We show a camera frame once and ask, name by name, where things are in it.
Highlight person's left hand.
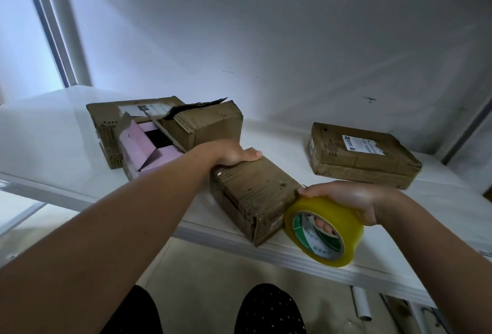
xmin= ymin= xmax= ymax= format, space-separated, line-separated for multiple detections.
xmin=192 ymin=138 xmax=264 ymax=169

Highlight person's right hand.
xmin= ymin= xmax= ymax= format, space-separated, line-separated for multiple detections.
xmin=297 ymin=180 xmax=401 ymax=237

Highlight yellow tape roll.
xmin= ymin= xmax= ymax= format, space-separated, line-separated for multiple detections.
xmin=283 ymin=195 xmax=366 ymax=268

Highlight corrugated cardboard box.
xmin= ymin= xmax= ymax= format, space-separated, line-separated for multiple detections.
xmin=159 ymin=98 xmax=244 ymax=153

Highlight small cardboard box red label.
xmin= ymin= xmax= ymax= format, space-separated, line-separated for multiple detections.
xmin=209 ymin=155 xmax=304 ymax=247

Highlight pink carton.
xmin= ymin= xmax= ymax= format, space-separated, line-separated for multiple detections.
xmin=115 ymin=112 xmax=187 ymax=183

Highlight long cardboard box white label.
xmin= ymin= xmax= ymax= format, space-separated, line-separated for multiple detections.
xmin=85 ymin=95 xmax=187 ymax=170

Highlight person's right forearm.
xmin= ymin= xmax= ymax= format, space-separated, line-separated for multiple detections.
xmin=377 ymin=191 xmax=492 ymax=334

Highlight person's left forearm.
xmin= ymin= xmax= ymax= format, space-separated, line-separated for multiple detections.
xmin=0 ymin=145 xmax=220 ymax=334

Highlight person's black trousers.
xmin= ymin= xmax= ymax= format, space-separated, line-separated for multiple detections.
xmin=100 ymin=282 xmax=309 ymax=334

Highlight white tube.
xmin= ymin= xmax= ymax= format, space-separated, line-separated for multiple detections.
xmin=351 ymin=285 xmax=374 ymax=322

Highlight white metal shelf rack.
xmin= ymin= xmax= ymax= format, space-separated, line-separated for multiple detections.
xmin=0 ymin=0 xmax=492 ymax=334

